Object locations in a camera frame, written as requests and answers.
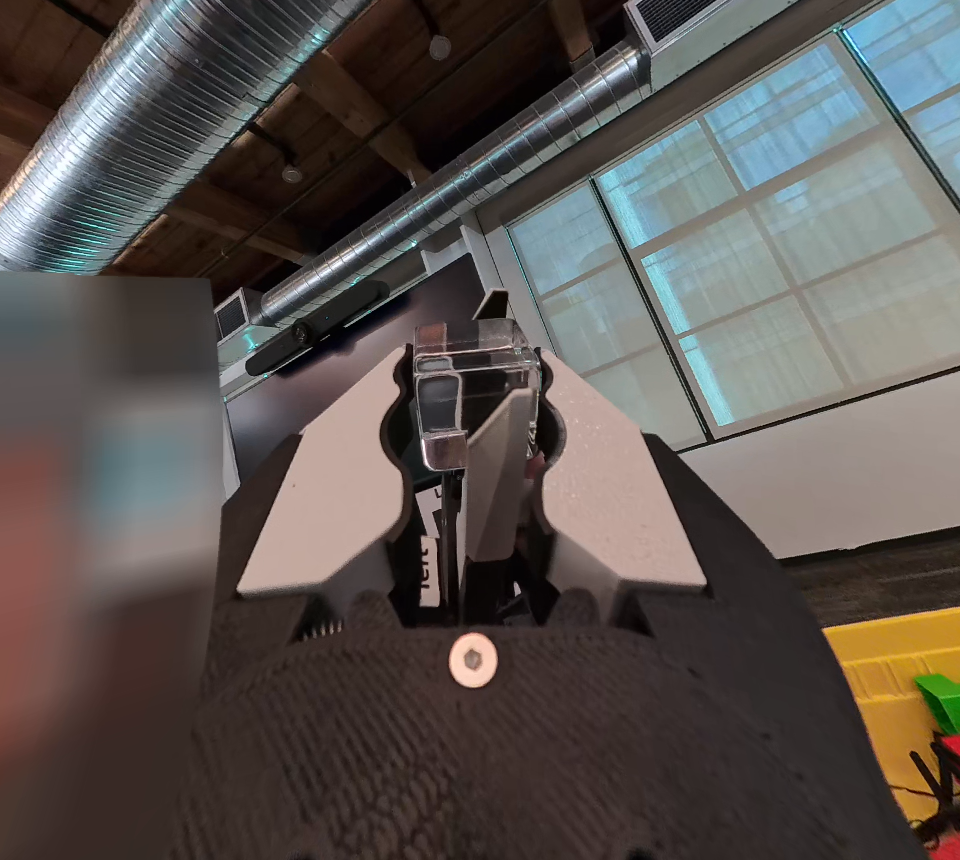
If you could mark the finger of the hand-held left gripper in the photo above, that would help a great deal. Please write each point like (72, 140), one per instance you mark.
(491, 492)

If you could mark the black wall screen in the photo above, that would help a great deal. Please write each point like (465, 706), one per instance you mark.
(360, 383)

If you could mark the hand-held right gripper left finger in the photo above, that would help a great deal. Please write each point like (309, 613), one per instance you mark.
(322, 500)

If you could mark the yellow storage bin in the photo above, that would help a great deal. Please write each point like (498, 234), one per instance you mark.
(877, 650)

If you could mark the black video bar camera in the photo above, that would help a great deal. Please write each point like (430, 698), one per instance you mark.
(315, 331)

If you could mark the large gridded window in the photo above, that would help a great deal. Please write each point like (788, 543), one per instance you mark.
(787, 237)

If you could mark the green plastic block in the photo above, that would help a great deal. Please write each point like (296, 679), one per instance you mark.
(941, 699)

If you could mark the large silver ventilation duct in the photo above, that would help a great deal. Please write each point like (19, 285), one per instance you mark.
(187, 87)

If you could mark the thin silver ventilation duct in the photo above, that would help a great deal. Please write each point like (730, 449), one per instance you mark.
(487, 169)

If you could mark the round ceiling spotlight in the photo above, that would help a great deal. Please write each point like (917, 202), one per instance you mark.
(291, 173)
(439, 46)

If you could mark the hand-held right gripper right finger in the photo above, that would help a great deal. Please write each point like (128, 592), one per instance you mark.
(622, 500)

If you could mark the small white air vent unit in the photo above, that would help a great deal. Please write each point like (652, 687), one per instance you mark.
(232, 316)

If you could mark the red plastic item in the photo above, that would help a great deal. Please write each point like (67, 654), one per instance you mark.
(949, 762)

